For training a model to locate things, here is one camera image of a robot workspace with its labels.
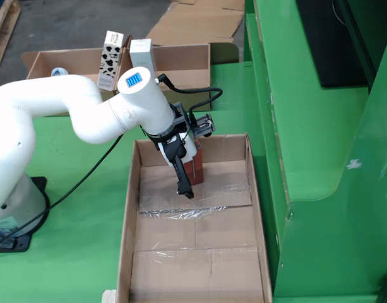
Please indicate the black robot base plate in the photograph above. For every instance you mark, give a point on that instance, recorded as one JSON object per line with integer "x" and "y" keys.
{"x": 22, "y": 244}

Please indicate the open brown cardboard box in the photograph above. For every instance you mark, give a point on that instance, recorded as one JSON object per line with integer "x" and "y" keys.
{"x": 180, "y": 63}

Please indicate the wrist camera with grey mount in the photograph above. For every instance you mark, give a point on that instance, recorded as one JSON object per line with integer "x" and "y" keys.
{"x": 204, "y": 124}

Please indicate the red rectangular product box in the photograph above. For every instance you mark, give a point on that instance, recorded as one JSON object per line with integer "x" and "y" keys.
{"x": 197, "y": 167}

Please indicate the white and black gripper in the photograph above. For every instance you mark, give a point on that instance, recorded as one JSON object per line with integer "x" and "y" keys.
{"x": 190, "y": 148}

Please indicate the flattened brown cardboard pieces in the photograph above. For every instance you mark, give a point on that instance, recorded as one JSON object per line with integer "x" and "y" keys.
{"x": 196, "y": 22}

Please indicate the plain white tall carton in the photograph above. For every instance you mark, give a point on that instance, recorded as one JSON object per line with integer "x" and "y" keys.
{"x": 141, "y": 53}

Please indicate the wooden pallet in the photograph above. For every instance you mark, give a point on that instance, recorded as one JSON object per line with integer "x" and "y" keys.
{"x": 2, "y": 25}

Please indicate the white carton with black spots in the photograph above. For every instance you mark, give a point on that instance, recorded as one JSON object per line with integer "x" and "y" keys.
{"x": 109, "y": 60}

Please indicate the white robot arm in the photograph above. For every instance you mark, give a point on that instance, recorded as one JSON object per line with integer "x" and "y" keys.
{"x": 54, "y": 94}

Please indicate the green metal shelf unit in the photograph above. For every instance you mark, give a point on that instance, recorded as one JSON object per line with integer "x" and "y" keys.
{"x": 322, "y": 158}

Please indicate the small white blue item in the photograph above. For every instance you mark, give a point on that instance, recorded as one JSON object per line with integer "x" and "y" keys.
{"x": 59, "y": 72}

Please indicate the large shallow cardboard tray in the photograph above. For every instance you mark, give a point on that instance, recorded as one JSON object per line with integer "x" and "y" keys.
{"x": 196, "y": 236}

